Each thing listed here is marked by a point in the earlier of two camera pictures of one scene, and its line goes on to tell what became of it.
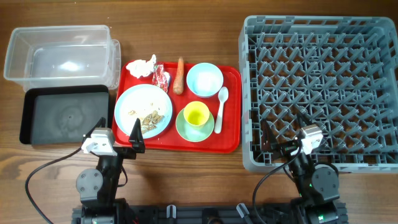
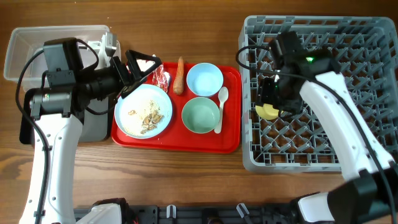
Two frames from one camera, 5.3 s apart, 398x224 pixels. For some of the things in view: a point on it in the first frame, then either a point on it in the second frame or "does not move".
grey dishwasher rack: (339, 73) does not move
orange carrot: (178, 84) does not move
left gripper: (127, 153) -> (139, 75)
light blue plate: (148, 103) does not move
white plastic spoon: (223, 95) does not move
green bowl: (193, 133) -> (200, 115)
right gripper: (286, 148) -> (267, 96)
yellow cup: (196, 113) -> (267, 112)
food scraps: (148, 121) does not move
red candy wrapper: (160, 78) does not move
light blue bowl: (204, 79) does not move
